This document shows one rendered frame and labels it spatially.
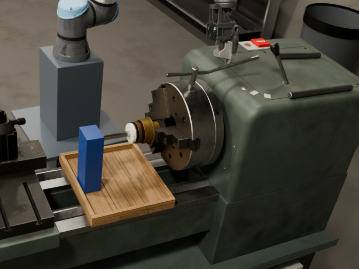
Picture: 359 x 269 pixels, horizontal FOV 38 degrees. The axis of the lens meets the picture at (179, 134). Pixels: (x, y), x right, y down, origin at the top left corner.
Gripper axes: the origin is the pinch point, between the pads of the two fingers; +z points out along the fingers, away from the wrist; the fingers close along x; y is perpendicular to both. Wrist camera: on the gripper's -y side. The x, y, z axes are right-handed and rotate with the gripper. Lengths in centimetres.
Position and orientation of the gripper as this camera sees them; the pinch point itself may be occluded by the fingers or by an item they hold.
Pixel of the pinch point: (229, 63)
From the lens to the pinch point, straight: 179.4
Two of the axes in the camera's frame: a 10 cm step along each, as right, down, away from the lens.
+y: -8.8, 1.5, -4.5
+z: 0.1, 9.5, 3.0
